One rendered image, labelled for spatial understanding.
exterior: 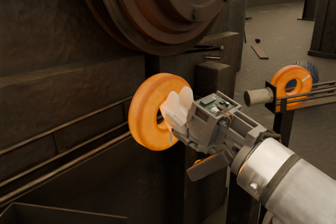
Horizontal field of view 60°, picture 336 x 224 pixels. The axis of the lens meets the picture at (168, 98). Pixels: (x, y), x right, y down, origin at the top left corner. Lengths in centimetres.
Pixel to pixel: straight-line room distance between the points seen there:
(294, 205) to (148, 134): 27
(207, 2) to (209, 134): 38
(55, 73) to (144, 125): 27
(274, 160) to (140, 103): 24
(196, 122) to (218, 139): 5
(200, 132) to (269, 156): 12
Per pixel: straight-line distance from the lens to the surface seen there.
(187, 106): 55
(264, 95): 110
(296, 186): 43
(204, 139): 48
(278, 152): 45
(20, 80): 69
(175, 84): 56
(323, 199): 43
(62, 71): 72
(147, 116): 53
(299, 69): 115
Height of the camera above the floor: 107
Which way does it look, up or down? 22 degrees down
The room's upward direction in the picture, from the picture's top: straight up
